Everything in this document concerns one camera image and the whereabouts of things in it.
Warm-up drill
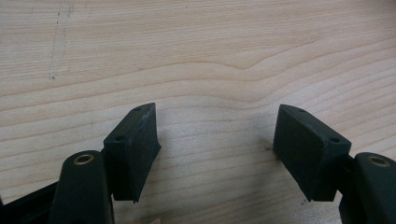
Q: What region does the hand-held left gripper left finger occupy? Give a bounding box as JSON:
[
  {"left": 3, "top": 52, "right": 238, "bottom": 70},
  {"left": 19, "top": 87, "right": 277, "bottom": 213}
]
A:
[{"left": 103, "top": 102, "right": 163, "bottom": 204}]

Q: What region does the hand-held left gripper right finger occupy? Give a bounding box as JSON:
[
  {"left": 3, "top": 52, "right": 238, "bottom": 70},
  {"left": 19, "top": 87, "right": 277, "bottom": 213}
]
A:
[{"left": 273, "top": 104, "right": 352, "bottom": 203}]

